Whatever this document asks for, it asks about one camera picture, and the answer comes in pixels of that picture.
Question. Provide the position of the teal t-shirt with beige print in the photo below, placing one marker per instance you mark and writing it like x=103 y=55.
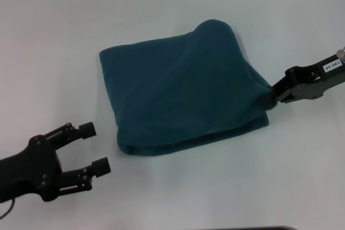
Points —
x=183 y=92

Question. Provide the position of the black flat panel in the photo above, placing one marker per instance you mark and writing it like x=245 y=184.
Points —
x=264 y=228

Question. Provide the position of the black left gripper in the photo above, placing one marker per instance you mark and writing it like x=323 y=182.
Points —
x=27 y=168

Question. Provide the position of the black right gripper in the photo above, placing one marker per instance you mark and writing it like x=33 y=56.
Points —
x=318 y=82

